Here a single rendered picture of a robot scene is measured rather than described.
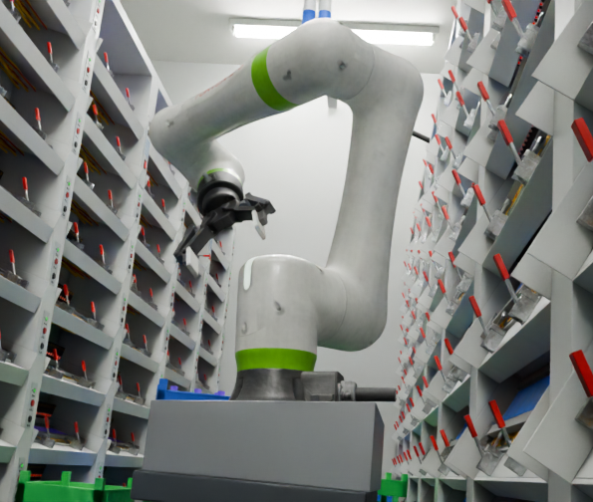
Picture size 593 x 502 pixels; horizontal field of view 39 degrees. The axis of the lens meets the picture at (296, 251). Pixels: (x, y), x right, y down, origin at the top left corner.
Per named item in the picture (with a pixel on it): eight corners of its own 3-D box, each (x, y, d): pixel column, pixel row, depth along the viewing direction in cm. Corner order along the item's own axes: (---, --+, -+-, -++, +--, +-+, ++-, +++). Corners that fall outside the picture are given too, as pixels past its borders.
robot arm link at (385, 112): (396, 361, 144) (445, 66, 151) (328, 347, 134) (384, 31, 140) (343, 352, 154) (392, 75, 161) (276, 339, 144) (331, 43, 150)
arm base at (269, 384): (399, 418, 133) (398, 380, 135) (390, 407, 119) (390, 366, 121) (239, 417, 138) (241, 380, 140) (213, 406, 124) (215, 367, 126)
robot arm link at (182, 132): (283, 125, 148) (308, 86, 155) (241, 76, 144) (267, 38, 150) (167, 178, 174) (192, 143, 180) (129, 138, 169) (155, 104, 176)
